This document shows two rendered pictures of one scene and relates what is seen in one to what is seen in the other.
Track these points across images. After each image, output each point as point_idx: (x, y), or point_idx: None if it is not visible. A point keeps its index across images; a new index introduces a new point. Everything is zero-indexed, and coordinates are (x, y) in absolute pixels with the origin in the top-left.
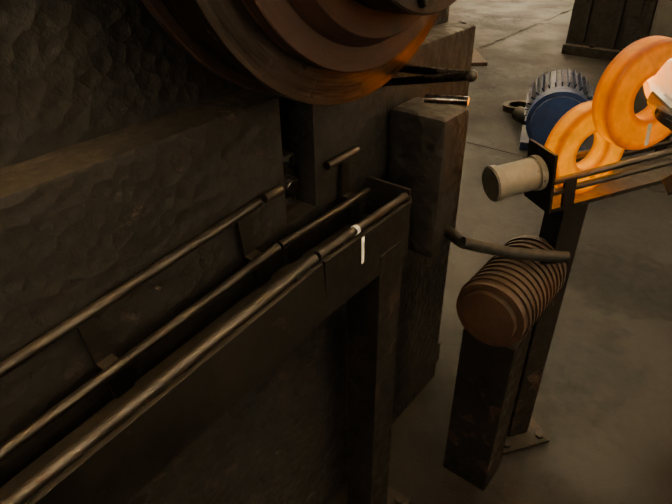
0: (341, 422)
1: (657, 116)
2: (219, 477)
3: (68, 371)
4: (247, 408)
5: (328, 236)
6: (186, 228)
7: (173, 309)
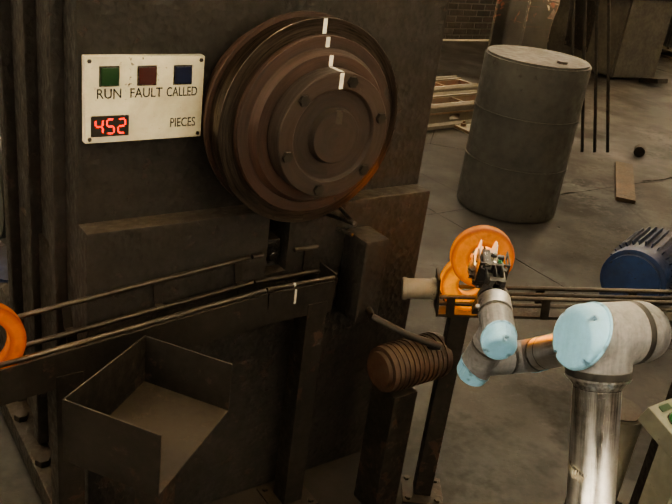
0: None
1: (467, 267)
2: None
3: (143, 303)
4: None
5: None
6: (209, 259)
7: (193, 295)
